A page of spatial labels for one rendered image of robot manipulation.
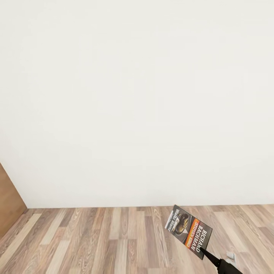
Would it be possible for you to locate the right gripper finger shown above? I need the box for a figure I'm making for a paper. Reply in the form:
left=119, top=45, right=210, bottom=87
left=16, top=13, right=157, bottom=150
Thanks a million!
left=200, top=247, right=222, bottom=269

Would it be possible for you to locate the hardback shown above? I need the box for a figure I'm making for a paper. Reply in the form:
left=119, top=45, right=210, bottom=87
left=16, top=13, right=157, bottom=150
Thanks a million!
left=165, top=205, right=213, bottom=260

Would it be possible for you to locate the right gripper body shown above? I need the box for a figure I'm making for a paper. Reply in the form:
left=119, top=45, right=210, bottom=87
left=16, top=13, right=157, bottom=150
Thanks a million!
left=218, top=259, right=243, bottom=274

